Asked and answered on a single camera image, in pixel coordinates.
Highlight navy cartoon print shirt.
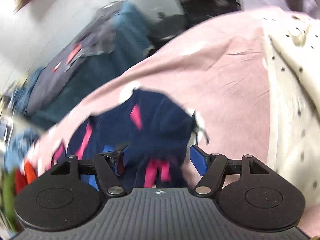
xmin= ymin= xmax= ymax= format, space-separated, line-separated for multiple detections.
xmin=52 ymin=89 xmax=204 ymax=191

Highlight red orange folded clothes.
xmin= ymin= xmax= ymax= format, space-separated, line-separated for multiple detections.
xmin=14 ymin=161 xmax=38 ymax=194

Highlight teal blanket with grey clothes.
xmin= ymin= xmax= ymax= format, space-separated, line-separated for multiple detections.
xmin=12 ymin=1 xmax=152 ymax=129

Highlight cream dotted garment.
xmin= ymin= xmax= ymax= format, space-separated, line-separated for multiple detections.
xmin=263 ymin=12 xmax=319 ymax=206

